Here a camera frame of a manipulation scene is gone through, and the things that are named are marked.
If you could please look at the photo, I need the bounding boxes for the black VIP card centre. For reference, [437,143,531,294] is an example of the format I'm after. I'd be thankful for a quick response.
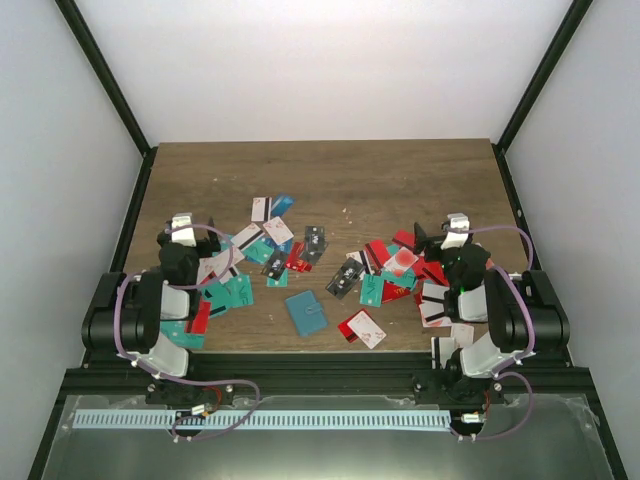
[326,258,364,299]

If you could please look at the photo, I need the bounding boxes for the white floral card front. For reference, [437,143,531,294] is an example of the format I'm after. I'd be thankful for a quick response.
[347,310,386,349]

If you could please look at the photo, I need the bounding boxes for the red card front left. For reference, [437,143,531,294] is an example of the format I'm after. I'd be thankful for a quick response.
[185,300,211,335]

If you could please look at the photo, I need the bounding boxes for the blue card top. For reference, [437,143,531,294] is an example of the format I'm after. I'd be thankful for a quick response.
[271,194,295,217]

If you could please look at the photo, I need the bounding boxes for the white card red circles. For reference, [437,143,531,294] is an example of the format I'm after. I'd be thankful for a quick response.
[383,247,419,278]

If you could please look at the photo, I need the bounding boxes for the teal vip card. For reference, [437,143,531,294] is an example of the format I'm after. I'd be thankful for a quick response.
[202,274,254,318]
[360,274,384,308]

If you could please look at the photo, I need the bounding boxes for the white card with black stripe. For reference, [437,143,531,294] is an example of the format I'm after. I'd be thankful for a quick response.
[251,197,272,222]

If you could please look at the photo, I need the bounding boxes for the light blue slotted cable duct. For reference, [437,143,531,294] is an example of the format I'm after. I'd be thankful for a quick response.
[73,409,451,432]

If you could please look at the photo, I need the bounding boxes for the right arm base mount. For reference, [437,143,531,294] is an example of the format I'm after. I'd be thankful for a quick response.
[412,370,504,408]

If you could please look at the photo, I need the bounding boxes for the blue leather card holder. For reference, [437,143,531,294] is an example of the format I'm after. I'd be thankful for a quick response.
[285,290,328,337]

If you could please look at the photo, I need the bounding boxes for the teal card front left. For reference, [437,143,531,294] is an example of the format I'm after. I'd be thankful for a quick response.
[160,320,205,350]

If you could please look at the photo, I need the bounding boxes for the white striped card edge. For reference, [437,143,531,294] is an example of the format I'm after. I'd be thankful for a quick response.
[431,337,457,369]

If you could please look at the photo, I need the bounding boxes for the white floral card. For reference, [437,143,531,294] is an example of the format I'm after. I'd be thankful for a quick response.
[263,216,294,245]
[347,310,386,349]

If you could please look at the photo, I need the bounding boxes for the teal VIP card centre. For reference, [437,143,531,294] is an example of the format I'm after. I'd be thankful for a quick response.
[360,274,384,308]

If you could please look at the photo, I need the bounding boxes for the white striped card right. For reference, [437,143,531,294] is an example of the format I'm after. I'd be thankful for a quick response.
[419,283,452,328]

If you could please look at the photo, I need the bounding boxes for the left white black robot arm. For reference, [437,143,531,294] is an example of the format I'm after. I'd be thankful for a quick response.
[81,213,221,404]

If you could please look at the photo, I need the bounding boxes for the black VIP card upper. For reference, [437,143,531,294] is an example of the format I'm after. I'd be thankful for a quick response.
[304,225,327,254]

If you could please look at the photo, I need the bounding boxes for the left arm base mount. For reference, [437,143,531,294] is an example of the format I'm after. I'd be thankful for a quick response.
[145,379,235,409]

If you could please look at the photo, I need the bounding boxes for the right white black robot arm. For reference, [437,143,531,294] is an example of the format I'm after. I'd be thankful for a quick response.
[412,215,570,403]

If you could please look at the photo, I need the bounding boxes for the black vip card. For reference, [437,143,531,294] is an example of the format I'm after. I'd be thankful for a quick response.
[304,225,327,254]
[326,258,364,299]

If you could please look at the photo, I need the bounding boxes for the red gold VIP card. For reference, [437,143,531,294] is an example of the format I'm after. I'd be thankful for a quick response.
[381,280,416,304]

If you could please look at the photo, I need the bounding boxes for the red VIP card centre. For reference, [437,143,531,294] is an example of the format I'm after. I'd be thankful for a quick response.
[286,242,322,272]

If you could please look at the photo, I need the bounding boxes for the teal VIP card left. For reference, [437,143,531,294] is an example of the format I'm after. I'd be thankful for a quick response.
[202,274,254,318]

